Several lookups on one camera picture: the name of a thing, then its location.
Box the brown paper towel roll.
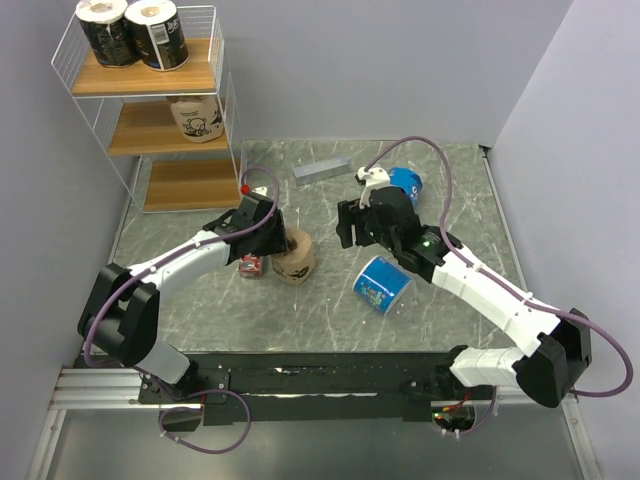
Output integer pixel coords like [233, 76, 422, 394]
[271, 228, 316, 285]
[167, 95, 224, 143]

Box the blue paper towel roll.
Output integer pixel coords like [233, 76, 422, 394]
[389, 167, 423, 206]
[352, 256, 412, 315]

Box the black paper towel roll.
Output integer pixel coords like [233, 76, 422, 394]
[125, 0, 189, 72]
[75, 0, 139, 68]

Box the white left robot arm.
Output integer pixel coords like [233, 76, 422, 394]
[77, 192, 288, 402]

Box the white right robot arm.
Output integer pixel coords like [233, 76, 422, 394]
[336, 186, 591, 408]

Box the red toothpaste box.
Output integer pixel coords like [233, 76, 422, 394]
[238, 255, 264, 278]

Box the grey rectangular box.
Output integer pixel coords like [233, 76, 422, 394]
[293, 157, 350, 186]

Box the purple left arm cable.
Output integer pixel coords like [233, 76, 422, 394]
[82, 167, 280, 396]

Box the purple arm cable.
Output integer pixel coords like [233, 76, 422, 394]
[82, 167, 280, 396]
[362, 137, 634, 431]

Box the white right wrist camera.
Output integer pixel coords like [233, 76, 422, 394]
[355, 167, 390, 209]

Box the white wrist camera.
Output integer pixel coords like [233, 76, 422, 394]
[240, 184, 269, 199]
[355, 167, 390, 209]

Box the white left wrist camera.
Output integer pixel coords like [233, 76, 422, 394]
[240, 184, 269, 199]

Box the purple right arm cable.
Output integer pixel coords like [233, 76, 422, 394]
[362, 137, 634, 431]

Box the white wire wooden shelf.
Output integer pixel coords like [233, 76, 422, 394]
[51, 5, 246, 213]

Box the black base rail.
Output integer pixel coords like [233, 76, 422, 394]
[139, 352, 493, 426]

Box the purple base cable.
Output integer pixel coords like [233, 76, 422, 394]
[158, 387, 254, 456]

